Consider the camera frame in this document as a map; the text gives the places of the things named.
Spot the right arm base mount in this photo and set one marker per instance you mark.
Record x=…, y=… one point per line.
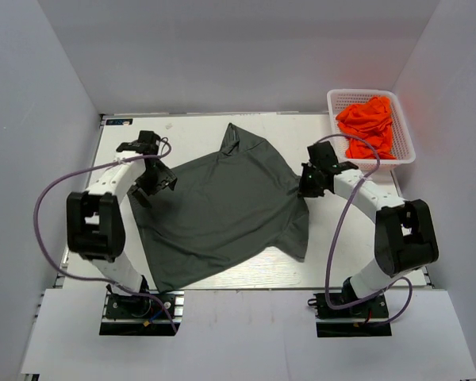
x=365, y=320

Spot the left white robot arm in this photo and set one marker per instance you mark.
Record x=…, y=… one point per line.
x=95, y=227

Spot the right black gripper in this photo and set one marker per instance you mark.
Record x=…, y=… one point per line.
x=307, y=187

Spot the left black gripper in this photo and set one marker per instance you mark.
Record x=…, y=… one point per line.
x=155, y=184

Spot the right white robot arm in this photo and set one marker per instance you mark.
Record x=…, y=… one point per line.
x=404, y=236

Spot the dark grey t shirt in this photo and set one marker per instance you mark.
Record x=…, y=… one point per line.
x=226, y=207

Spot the blue label sticker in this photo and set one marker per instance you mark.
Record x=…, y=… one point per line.
x=119, y=121

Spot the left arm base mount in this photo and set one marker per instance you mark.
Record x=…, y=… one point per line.
x=131, y=316

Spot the orange t shirt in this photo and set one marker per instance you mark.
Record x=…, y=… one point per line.
x=371, y=121

